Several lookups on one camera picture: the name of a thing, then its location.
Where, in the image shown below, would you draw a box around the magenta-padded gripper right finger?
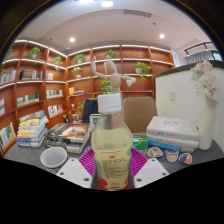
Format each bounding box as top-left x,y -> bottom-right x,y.
129,146 -> 170,190

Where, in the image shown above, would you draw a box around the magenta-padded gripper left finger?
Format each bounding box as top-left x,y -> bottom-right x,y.
55,147 -> 98,190

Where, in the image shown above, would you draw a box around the clear bottle with yellow drink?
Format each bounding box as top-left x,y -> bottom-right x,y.
90,92 -> 135,192

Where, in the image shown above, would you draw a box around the shell-shaped beige badge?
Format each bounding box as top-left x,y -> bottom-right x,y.
146,146 -> 164,159

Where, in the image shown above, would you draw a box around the white cup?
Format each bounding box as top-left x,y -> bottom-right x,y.
39,146 -> 69,169

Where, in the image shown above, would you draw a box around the round orange and white badge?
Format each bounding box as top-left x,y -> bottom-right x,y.
164,149 -> 180,164

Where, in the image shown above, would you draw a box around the green and white box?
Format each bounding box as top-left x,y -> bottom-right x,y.
132,134 -> 149,152

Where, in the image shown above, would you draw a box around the blue and orange badge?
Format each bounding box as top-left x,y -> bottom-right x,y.
178,152 -> 194,166

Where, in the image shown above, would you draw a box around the stack of dark art books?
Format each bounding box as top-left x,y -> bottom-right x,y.
42,122 -> 93,155

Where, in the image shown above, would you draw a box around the stack of white books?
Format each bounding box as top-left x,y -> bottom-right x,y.
145,115 -> 201,154

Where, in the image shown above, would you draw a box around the stack of colourful books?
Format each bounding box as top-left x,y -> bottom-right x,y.
15,115 -> 50,149

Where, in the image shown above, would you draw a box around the brown chair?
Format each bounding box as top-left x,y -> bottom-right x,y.
121,96 -> 158,135

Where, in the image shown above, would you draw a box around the dark blue chair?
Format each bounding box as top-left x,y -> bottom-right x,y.
81,98 -> 100,125

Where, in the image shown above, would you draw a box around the white vase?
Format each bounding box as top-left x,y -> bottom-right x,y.
197,97 -> 220,151

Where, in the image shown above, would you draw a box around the white partition counter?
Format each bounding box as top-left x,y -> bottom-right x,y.
153,59 -> 224,152

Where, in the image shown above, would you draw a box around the wooden shelf unit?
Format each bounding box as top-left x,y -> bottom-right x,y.
0,39 -> 176,158

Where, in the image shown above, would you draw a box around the wooden artist mannequin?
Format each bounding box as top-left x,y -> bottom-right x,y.
90,55 -> 137,101

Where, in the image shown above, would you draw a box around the pink and white flowers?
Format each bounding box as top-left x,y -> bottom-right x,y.
189,59 -> 221,102

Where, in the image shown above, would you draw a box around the ceiling air vent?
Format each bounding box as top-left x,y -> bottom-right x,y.
123,8 -> 153,19

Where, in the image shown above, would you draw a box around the round ceiling lights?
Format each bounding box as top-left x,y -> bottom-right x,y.
68,0 -> 166,44

